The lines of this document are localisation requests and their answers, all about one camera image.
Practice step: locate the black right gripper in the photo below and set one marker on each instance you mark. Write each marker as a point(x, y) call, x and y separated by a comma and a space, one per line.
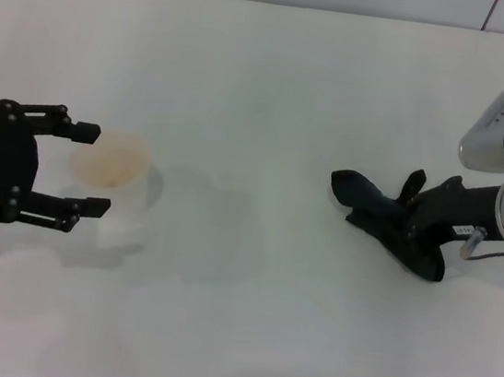
point(462, 211)

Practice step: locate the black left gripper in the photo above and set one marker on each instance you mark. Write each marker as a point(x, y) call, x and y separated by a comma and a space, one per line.
point(1, 155)

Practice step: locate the white paper cup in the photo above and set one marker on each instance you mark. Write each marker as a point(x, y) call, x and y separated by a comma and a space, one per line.
point(121, 208)

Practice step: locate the dark blue rag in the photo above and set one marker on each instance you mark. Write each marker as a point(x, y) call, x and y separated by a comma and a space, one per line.
point(363, 191)

